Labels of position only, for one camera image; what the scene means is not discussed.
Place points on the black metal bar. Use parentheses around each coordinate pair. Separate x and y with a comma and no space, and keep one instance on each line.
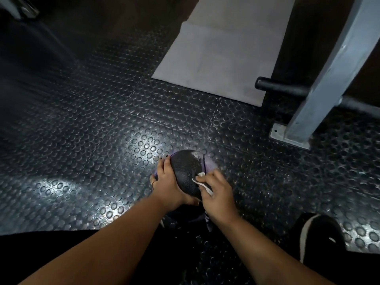
(279,87)

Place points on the person's right hand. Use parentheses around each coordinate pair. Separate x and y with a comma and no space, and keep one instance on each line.
(218,198)

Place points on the person's right thumb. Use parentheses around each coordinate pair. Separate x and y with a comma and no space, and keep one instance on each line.
(202,186)

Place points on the person's left thumb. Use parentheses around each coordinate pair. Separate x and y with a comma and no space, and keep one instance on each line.
(191,202)

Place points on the white wipe cloth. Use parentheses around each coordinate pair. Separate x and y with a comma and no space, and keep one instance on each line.
(199,178)

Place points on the person's left middle finger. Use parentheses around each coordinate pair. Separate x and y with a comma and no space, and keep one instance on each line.
(160,170)

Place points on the black shoe with white stripe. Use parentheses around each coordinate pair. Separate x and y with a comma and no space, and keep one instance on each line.
(320,234)

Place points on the person's left hand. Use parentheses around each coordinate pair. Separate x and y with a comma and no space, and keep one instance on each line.
(168,189)

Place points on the grey metal frame post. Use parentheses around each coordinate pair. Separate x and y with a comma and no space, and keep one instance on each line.
(329,74)

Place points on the grey floor mat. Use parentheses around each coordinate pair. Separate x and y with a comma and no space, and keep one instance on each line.
(225,50)

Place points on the person's right forearm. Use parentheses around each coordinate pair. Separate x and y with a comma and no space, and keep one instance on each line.
(267,255)

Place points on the black and purple medicine ball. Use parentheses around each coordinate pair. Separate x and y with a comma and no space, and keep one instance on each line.
(187,172)

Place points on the person's left forearm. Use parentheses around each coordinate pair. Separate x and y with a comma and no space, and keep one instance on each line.
(112,249)

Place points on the grey metal object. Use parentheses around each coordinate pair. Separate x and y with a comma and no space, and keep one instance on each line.
(25,7)

